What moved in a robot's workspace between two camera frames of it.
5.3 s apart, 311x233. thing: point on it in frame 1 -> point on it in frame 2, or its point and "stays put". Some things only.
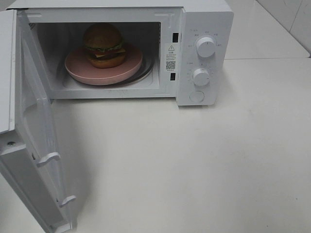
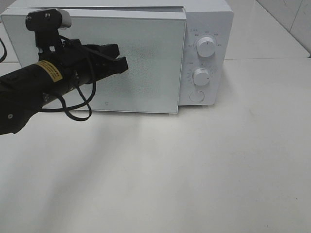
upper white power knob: x=205 y=47 stays put
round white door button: x=197 y=96 stays put
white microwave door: x=32 y=200 -> x=153 y=42
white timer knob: x=201 y=76 stays put
